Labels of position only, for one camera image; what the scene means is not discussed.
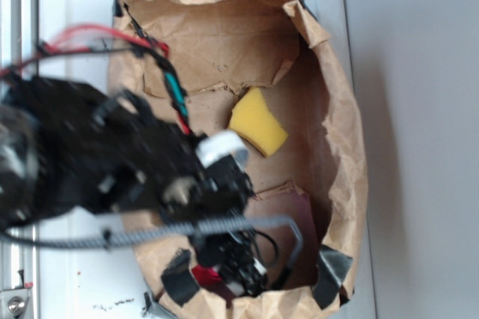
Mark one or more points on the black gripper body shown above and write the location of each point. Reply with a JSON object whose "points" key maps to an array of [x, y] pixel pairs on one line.
{"points": [[237, 258]]}

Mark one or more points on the red paper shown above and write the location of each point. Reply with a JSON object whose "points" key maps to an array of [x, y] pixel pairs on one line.
{"points": [[206, 276]]}

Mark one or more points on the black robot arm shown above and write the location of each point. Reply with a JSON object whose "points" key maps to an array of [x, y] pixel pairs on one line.
{"points": [[66, 145]]}

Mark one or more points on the yellow sponge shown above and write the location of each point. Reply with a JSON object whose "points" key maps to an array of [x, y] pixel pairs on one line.
{"points": [[252, 120]]}

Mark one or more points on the brown paper bag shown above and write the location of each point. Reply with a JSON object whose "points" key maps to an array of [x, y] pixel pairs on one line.
{"points": [[318, 176]]}

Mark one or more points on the white plastic bin lid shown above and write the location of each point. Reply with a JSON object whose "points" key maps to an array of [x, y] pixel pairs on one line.
{"points": [[100, 284]]}

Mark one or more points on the silver corner bracket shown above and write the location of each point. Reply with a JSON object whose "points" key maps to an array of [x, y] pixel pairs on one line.
{"points": [[15, 303]]}

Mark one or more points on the aluminium frame rail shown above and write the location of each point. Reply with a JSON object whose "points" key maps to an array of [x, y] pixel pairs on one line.
{"points": [[18, 264]]}

